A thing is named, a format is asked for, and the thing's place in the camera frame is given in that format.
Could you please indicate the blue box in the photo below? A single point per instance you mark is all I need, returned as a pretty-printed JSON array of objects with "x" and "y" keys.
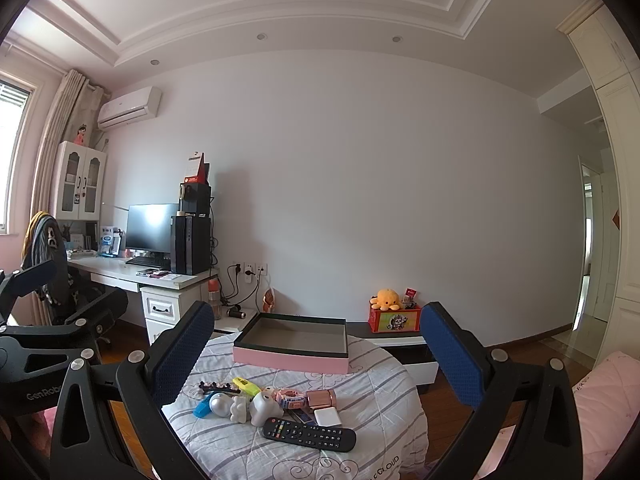
[{"x": 109, "y": 241}]

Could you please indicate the dark card case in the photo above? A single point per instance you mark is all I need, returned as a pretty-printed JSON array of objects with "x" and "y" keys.
[{"x": 300, "y": 416}]

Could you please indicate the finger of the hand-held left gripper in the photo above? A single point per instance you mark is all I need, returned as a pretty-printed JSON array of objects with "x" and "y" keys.
[
  {"x": 30, "y": 277},
  {"x": 102, "y": 310}
]

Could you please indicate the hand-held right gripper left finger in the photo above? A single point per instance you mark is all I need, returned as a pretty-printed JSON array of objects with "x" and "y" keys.
[{"x": 180, "y": 355}]

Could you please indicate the red capped bottle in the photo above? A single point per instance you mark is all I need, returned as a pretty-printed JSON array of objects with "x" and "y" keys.
[{"x": 214, "y": 300}]

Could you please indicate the orange snack bag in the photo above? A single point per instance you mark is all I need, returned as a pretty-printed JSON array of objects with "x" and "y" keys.
[{"x": 269, "y": 301}]

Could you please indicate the red paper decoration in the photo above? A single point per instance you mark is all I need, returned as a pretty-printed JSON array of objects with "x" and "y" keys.
[{"x": 617, "y": 221}]

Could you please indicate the white astronaut figurine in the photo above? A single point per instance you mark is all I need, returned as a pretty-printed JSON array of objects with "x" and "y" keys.
[{"x": 222, "y": 405}]

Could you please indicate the pink building block toy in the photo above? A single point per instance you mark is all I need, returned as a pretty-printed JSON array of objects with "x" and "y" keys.
[{"x": 290, "y": 401}]

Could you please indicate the black beaded hair clip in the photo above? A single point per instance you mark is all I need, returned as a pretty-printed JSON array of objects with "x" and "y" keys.
[{"x": 217, "y": 387}]

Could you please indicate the white air conditioner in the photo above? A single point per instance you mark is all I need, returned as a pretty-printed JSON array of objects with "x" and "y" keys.
[{"x": 130, "y": 107}]

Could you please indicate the red paper bag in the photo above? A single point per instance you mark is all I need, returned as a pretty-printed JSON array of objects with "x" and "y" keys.
[{"x": 200, "y": 172}]

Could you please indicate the pink storage box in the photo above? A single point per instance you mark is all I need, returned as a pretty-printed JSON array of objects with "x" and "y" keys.
[{"x": 290, "y": 360}]

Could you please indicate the yellow highlighter pen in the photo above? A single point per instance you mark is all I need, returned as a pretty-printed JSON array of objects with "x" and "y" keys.
[{"x": 247, "y": 386}]

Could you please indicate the rose gold cylinder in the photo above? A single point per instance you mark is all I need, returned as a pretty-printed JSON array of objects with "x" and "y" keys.
[{"x": 321, "y": 399}]

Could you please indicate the white wall socket row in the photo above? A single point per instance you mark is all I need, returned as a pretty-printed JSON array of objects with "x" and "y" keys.
[{"x": 260, "y": 268}]

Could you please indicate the orange octopus plush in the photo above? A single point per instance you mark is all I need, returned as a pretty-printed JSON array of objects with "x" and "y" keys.
[{"x": 386, "y": 299}]

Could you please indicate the stack of books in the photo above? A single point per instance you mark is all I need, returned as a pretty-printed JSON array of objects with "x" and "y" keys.
[{"x": 80, "y": 254}]

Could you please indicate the red card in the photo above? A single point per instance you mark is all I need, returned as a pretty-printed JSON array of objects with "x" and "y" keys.
[{"x": 412, "y": 295}]

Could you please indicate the small doll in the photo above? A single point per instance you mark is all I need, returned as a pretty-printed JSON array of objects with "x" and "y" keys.
[{"x": 81, "y": 135}]

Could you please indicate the black computer tower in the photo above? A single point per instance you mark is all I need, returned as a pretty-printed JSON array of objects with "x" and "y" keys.
[{"x": 197, "y": 245}]

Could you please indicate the white desk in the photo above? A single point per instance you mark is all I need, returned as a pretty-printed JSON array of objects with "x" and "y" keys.
[{"x": 165, "y": 307}]

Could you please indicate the pink bedding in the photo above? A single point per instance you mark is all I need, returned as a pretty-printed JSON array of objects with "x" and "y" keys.
[{"x": 600, "y": 400}]

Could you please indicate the black remote control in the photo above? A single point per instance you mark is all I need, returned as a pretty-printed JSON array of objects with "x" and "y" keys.
[{"x": 310, "y": 435}]

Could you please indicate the black office chair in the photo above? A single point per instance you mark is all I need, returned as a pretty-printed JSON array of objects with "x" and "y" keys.
[{"x": 75, "y": 300}]

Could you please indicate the white glass door cabinet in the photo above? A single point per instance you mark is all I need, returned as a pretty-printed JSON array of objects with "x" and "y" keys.
[{"x": 67, "y": 180}]

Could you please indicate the white power adapter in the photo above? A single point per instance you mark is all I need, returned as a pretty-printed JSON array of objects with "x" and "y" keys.
[{"x": 327, "y": 418}]

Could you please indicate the black speaker box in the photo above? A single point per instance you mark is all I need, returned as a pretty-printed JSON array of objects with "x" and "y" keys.
[{"x": 197, "y": 200}]

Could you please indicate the pink blanket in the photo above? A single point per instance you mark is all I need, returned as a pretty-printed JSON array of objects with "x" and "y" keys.
[{"x": 45, "y": 440}]

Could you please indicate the black cylinder device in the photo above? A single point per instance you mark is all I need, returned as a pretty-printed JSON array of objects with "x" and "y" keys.
[{"x": 235, "y": 312}]

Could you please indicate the round table with striped cloth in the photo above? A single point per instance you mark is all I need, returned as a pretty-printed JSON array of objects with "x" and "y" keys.
[{"x": 370, "y": 410}]

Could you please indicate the red tin box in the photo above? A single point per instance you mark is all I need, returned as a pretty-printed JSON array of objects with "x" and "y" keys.
[{"x": 395, "y": 321}]

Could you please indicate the blue highlighter pen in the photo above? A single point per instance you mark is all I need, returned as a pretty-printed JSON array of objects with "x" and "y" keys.
[{"x": 202, "y": 407}]

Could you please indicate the white nightstand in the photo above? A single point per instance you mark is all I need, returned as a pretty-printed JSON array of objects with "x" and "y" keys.
[{"x": 227, "y": 325}]

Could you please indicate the white wardrobe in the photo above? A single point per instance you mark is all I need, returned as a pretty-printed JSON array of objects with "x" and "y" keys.
[{"x": 622, "y": 185}]

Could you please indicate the window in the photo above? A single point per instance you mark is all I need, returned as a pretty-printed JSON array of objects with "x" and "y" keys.
[{"x": 10, "y": 150}]

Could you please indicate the dark jacket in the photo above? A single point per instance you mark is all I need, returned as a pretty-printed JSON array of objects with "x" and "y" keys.
[{"x": 42, "y": 240}]

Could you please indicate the black computer monitor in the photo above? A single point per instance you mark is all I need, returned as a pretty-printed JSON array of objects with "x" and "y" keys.
[{"x": 150, "y": 227}]

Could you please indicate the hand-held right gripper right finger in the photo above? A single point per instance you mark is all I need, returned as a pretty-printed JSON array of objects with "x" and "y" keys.
[{"x": 452, "y": 355}]

